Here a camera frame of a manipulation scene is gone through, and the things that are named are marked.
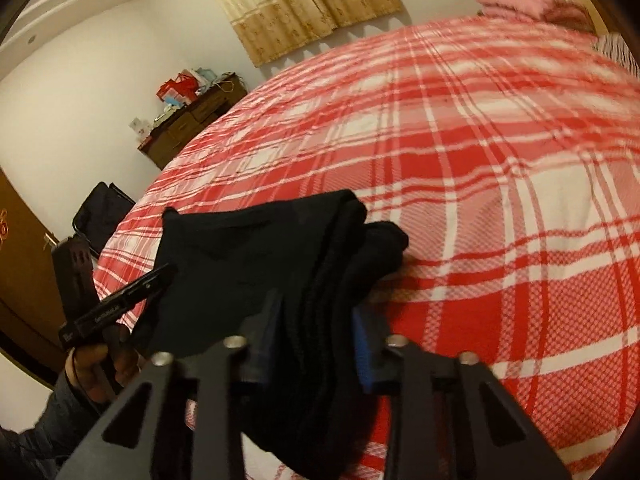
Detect red gift bag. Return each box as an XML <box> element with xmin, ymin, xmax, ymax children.
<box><xmin>156</xmin><ymin>74</ymin><xmax>199</xmax><ymax>107</ymax></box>

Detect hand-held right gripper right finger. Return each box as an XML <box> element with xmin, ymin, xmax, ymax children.
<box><xmin>350</xmin><ymin>307</ymin><xmax>573</xmax><ymax>480</ymax></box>

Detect beige patterned curtain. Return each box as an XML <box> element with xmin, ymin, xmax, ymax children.
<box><xmin>190</xmin><ymin>0</ymin><xmax>406</xmax><ymax>69</ymax></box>

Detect pink pillow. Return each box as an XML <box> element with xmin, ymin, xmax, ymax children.
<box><xmin>474</xmin><ymin>0</ymin><xmax>594</xmax><ymax>24</ymax></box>

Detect striped pillow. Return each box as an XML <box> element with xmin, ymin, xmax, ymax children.
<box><xmin>592</xmin><ymin>32</ymin><xmax>640</xmax><ymax>74</ymax></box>

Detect person's left forearm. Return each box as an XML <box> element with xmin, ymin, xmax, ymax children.
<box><xmin>0</xmin><ymin>370</ymin><xmax>103</xmax><ymax>480</ymax></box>

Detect red plaid bed sheet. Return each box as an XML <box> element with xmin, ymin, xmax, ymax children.
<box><xmin>95</xmin><ymin>15</ymin><xmax>640</xmax><ymax>480</ymax></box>

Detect black bag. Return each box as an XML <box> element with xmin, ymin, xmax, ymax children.
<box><xmin>72</xmin><ymin>181</ymin><xmax>137</xmax><ymax>259</ymax></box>

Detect light blue gift bag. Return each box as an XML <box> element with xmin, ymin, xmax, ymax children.
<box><xmin>192</xmin><ymin>67</ymin><xmax>222</xmax><ymax>95</ymax></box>

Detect person's left hand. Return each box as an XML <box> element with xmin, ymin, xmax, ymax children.
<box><xmin>65</xmin><ymin>325</ymin><xmax>144</xmax><ymax>404</ymax></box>

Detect brown wooden dresser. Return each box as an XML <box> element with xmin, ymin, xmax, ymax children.
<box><xmin>137</xmin><ymin>77</ymin><xmax>250</xmax><ymax>170</ymax></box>

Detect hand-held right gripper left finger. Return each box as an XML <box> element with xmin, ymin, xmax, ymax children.
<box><xmin>55</xmin><ymin>290</ymin><xmax>287</xmax><ymax>480</ymax></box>

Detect black pants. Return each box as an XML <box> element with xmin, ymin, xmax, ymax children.
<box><xmin>132</xmin><ymin>189</ymin><xmax>412</xmax><ymax>480</ymax></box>

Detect brown wooden door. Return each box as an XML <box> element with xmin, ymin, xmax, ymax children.
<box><xmin>0</xmin><ymin>167</ymin><xmax>70</xmax><ymax>387</ymax></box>

